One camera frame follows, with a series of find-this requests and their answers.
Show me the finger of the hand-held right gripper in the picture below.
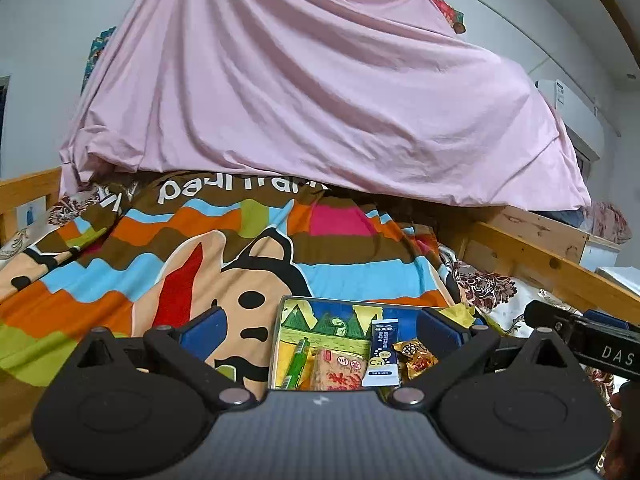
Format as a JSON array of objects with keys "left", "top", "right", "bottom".
[{"left": 524, "top": 300, "right": 592, "bottom": 347}]

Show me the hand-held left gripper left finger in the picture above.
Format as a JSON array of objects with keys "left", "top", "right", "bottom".
[{"left": 75, "top": 306, "right": 256, "bottom": 409}]

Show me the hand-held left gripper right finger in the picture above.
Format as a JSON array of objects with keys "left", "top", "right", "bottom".
[{"left": 389, "top": 307, "right": 567, "bottom": 409}]

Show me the gold red snack packet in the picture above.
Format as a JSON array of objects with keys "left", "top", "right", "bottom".
[{"left": 392, "top": 340, "right": 439, "bottom": 382}]

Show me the dark blue stick packet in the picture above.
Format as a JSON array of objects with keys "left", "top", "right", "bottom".
[{"left": 361, "top": 320, "right": 401, "bottom": 388}]

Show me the green stick packet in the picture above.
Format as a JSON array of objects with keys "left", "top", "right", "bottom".
[{"left": 281, "top": 338, "right": 311, "bottom": 390}]

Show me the rice cracker packet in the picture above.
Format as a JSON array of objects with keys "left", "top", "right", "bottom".
[{"left": 310, "top": 347, "right": 369, "bottom": 392}]

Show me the metal tray with drawing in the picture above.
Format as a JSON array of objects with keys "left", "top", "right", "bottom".
[{"left": 267, "top": 296, "right": 482, "bottom": 392}]

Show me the person's right hand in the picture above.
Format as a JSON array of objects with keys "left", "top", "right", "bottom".
[{"left": 605, "top": 380, "right": 640, "bottom": 480}]

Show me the floral patterned quilt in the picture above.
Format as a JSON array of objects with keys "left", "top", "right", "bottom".
[{"left": 436, "top": 244, "right": 552, "bottom": 337}]

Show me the colourful printed blanket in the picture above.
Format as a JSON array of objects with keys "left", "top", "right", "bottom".
[{"left": 0, "top": 172, "right": 481, "bottom": 480}]

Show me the pink floral cloth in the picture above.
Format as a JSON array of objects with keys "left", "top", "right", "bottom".
[{"left": 584, "top": 201, "right": 632, "bottom": 246}]

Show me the white air conditioner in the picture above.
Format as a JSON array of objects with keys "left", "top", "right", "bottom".
[{"left": 534, "top": 77, "right": 607, "bottom": 161}]

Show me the pale blue card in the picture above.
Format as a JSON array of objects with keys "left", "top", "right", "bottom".
[{"left": 16, "top": 202, "right": 48, "bottom": 233}]

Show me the pink bed sheet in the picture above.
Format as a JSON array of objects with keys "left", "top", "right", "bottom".
[{"left": 59, "top": 0, "right": 592, "bottom": 212}]

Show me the grey door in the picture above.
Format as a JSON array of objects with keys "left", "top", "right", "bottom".
[{"left": 0, "top": 75, "right": 11, "bottom": 136}]

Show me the wooden bed frame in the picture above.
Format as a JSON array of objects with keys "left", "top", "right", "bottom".
[{"left": 0, "top": 167, "right": 640, "bottom": 312}]

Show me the teal floral wall poster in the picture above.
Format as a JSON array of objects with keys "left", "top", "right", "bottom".
[{"left": 81, "top": 26, "right": 118, "bottom": 96}]

